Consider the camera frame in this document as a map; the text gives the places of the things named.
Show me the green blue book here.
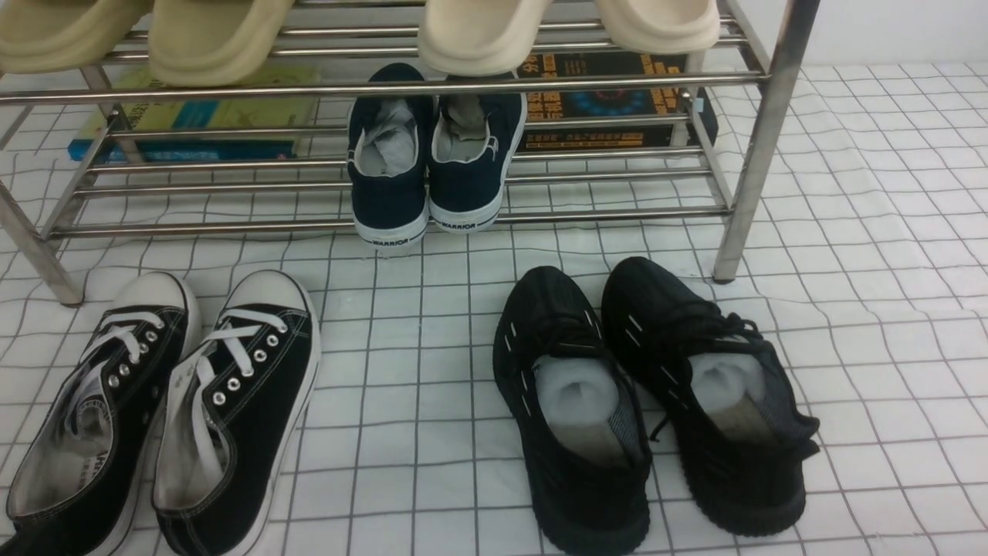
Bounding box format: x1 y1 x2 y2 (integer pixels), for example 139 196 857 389
67 63 321 161

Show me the black canvas sneaker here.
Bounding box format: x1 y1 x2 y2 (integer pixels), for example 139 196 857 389
151 269 321 555
2 272 201 555

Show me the navy Warrior sneaker left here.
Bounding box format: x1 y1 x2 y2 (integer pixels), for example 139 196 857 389
347 96 435 253

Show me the silver metal shoe rack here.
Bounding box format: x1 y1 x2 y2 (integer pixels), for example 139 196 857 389
2 1 819 307

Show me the olive foam slipper far left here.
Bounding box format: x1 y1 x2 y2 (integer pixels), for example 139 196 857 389
1 1 153 74

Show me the black orange printed box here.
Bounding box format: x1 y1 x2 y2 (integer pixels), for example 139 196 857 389
516 52 687 152

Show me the navy Warrior sneaker right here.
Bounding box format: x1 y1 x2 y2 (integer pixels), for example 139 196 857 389
428 92 528 235

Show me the white grid floor cloth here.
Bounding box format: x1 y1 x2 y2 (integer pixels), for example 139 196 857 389
1 63 987 555

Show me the black knit sneaker left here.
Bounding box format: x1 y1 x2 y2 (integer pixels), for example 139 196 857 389
492 266 652 555

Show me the cream foam slipper right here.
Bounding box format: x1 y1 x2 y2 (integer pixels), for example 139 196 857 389
595 1 720 54

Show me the navy warrior sneaker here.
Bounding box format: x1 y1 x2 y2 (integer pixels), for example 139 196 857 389
347 96 435 253
428 92 528 235

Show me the black knit sneaker right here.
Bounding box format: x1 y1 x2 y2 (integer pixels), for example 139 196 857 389
602 256 820 536

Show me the black knit sneaker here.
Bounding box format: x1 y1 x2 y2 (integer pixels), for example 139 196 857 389
492 266 652 555
602 256 820 536

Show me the cream foam slipper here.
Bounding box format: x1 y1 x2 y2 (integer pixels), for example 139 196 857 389
417 1 553 77
595 1 720 54

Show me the olive foam slipper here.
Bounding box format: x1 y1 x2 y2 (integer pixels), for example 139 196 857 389
147 1 294 87
1 1 153 74

